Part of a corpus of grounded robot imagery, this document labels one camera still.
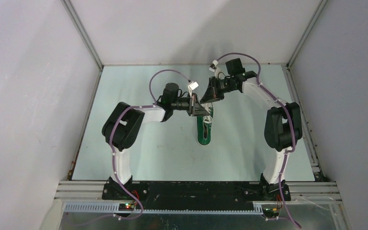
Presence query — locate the white shoelace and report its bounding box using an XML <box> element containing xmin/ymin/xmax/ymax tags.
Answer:
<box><xmin>202</xmin><ymin>103</ymin><xmax>214</xmax><ymax>124</ymax></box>

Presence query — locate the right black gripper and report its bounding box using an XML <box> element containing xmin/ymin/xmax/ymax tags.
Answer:
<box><xmin>200</xmin><ymin>76</ymin><xmax>237</xmax><ymax>104</ymax></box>

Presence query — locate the grey slotted cable duct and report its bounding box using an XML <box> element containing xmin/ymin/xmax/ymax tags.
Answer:
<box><xmin>64</xmin><ymin>202</ymin><xmax>263</xmax><ymax>215</ymax></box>

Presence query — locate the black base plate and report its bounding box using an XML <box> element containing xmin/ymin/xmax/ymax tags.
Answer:
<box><xmin>102</xmin><ymin>179</ymin><xmax>291</xmax><ymax>211</ymax></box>

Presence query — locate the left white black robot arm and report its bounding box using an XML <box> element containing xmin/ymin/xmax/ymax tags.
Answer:
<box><xmin>102</xmin><ymin>83</ymin><xmax>212</xmax><ymax>200</ymax></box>

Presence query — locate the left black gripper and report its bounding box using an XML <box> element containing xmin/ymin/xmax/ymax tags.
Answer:
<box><xmin>171</xmin><ymin>93</ymin><xmax>209</xmax><ymax>117</ymax></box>

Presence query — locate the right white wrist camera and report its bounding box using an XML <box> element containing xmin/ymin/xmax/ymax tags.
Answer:
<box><xmin>208</xmin><ymin>60</ymin><xmax>221</xmax><ymax>78</ymax></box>

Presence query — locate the left controller board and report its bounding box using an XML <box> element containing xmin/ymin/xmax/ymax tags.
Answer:
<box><xmin>118</xmin><ymin>203</ymin><xmax>136</xmax><ymax>212</ymax></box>

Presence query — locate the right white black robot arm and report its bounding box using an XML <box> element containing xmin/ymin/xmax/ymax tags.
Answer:
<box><xmin>201</xmin><ymin>58</ymin><xmax>302</xmax><ymax>201</ymax></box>

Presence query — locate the green canvas sneaker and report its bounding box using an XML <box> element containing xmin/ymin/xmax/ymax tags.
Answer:
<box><xmin>196</xmin><ymin>116</ymin><xmax>212</xmax><ymax>146</ymax></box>

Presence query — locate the controller board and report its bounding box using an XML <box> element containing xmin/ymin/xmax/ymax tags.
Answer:
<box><xmin>118</xmin><ymin>203</ymin><xmax>136</xmax><ymax>212</ymax></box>
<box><xmin>262</xmin><ymin>208</ymin><xmax>281</xmax><ymax>219</ymax></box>

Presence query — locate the right controller board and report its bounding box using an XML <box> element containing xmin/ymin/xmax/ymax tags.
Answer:
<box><xmin>262</xmin><ymin>208</ymin><xmax>281</xmax><ymax>219</ymax></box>

